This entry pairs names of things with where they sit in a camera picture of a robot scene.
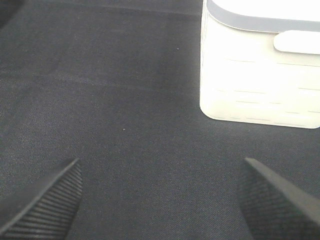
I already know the black textured right gripper right finger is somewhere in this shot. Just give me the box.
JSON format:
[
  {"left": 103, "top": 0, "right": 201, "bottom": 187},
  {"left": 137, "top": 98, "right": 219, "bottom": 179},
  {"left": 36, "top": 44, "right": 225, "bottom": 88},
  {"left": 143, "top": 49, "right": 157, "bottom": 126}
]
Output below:
[{"left": 237, "top": 158, "right": 320, "bottom": 240}]

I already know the white basket with grey rim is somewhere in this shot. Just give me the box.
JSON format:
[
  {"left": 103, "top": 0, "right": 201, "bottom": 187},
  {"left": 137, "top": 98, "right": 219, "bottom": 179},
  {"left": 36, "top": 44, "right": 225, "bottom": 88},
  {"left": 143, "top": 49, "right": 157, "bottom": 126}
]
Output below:
[{"left": 199, "top": 0, "right": 320, "bottom": 129}]

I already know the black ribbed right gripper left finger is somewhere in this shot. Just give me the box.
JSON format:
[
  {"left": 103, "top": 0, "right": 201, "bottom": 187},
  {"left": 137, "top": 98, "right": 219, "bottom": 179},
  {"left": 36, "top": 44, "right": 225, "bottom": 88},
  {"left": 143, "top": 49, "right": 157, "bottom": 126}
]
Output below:
[{"left": 0, "top": 158, "right": 83, "bottom": 240}]

